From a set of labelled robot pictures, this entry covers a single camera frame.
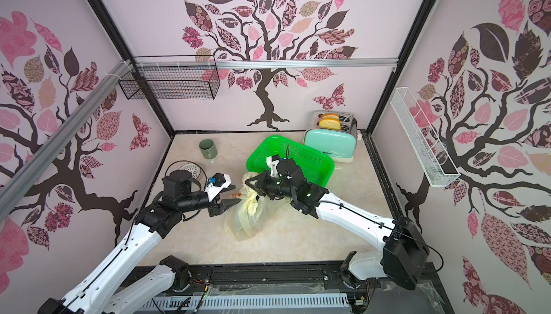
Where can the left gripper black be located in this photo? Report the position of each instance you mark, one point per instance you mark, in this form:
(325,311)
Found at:
(224,205)

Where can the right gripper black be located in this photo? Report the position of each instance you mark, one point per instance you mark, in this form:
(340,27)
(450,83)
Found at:
(260,185)

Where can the yellow translucent plastic bag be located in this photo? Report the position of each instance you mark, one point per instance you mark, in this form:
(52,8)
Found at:
(246,218)

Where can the green plastic basket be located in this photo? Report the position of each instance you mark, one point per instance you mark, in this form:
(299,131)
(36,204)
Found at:
(316,166)

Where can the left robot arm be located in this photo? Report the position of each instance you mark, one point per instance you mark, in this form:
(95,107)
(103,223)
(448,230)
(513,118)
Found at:
(101,291)

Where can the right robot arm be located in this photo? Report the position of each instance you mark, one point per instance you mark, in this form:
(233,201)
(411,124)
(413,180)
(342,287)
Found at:
(400,253)

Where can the patterned white bowl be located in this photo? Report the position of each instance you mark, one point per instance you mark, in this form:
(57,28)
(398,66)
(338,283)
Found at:
(193,168)

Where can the green ceramic cup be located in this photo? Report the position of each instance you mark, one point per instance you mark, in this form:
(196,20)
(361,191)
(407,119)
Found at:
(208,149)

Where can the mint green toaster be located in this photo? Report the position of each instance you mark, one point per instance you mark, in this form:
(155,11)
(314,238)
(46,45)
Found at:
(339,145)

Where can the bread slice in toaster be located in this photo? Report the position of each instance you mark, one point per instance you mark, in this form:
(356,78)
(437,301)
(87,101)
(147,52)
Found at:
(330,123)

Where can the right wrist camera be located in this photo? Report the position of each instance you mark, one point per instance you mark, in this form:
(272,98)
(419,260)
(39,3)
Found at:
(272,163)

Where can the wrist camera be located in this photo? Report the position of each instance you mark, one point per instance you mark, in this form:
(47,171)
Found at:
(272,163)
(217,184)

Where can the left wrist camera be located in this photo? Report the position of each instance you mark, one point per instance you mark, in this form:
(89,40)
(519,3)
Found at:
(217,184)

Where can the black wire basket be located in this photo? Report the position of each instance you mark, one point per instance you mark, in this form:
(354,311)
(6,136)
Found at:
(192,79)

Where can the white slotted cable duct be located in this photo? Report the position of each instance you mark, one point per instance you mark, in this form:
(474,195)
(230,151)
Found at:
(234,303)

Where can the back aluminium rail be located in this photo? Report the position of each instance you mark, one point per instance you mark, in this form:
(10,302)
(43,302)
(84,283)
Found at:
(273,64)

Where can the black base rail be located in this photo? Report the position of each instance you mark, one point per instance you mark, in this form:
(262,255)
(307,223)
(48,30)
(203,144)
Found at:
(375,295)

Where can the white wire shelf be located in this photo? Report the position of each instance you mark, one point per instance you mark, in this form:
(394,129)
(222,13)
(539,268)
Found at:
(415,116)

